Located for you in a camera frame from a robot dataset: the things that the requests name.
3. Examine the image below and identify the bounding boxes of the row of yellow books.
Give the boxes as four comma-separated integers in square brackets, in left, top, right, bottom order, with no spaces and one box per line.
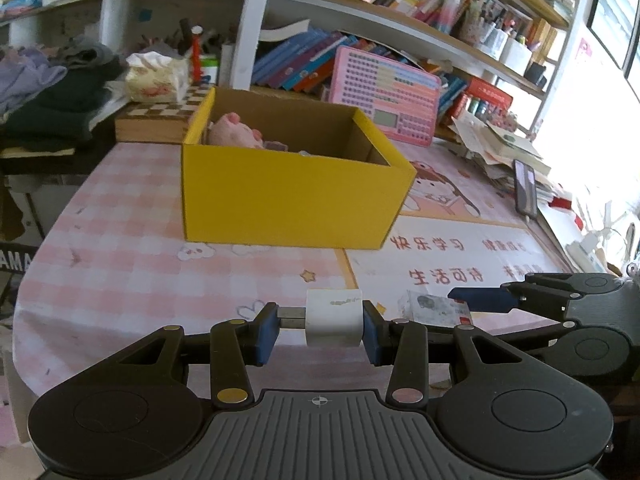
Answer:
[530,17,558,53]

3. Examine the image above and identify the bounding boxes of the wooden chess board box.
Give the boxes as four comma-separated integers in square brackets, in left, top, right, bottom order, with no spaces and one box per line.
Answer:
[115,82,211,145]

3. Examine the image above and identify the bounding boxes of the pink gradient bottle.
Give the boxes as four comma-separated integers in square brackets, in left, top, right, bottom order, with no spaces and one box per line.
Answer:
[435,0,463,33]

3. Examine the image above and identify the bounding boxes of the white pen holder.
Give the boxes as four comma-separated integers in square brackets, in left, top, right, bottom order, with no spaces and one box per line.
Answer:
[500,35,533,76]

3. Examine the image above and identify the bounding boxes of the white shelf unit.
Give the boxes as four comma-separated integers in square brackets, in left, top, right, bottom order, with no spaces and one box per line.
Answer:
[0,0,591,141]

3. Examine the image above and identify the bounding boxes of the white paper sheets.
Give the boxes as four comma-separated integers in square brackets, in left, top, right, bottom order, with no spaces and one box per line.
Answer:
[537,202,591,261]

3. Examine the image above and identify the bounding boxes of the white power strip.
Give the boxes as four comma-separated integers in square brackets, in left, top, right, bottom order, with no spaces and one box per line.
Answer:
[567,232,618,273]

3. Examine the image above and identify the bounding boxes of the floral tissue box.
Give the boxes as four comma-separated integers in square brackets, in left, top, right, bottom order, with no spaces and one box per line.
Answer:
[125,52,191,103]

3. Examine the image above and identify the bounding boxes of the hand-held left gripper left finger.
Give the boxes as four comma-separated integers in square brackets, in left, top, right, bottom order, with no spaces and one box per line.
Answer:
[107,302,279,409]

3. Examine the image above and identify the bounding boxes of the thick grey book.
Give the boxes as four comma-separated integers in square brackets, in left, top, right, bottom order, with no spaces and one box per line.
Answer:
[260,19,313,43]

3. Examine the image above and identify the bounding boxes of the black smartphone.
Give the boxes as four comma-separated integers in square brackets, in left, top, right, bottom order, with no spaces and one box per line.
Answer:
[513,159,538,220]

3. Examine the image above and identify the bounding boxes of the row of colourful books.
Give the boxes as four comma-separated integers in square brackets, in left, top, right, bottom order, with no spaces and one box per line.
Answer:
[250,27,468,111]

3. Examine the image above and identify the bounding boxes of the pink learning tablet toy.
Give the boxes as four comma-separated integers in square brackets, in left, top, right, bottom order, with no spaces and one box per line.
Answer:
[327,46,442,148]

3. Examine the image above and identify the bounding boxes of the clear pen holder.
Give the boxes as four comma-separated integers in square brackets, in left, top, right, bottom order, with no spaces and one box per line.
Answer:
[460,0,506,53]

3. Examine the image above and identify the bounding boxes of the red white bottle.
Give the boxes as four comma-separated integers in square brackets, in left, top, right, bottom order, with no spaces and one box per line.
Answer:
[190,25,203,83]

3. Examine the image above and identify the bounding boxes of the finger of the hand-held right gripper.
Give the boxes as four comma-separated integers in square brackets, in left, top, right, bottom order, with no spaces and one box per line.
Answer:
[447,272,623,321]
[500,320,576,358]

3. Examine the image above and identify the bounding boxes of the white power adapter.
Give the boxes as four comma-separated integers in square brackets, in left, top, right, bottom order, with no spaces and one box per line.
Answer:
[276,289,363,348]

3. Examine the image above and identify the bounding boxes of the yellow cardboard box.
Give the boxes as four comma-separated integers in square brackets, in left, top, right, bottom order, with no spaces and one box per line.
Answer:
[181,86,417,251]

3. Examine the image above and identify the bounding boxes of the pile of clothes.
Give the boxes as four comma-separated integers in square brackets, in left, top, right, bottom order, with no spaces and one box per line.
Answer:
[0,35,128,153]

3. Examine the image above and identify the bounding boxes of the black keyboard instrument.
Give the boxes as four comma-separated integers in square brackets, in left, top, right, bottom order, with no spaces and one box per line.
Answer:
[0,240,46,281]

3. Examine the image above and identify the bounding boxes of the pink plush pig toy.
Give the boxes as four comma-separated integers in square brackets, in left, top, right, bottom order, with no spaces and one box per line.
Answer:
[207,112,265,150]

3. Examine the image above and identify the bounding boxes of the long red box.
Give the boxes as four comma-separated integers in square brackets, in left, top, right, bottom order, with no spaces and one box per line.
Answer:
[467,77,513,111]

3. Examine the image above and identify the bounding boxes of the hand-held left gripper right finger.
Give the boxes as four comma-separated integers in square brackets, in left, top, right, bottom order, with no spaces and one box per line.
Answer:
[361,301,536,408]

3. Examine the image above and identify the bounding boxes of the messy stack of papers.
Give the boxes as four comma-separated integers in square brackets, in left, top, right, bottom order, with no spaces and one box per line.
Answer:
[450,110,553,193]

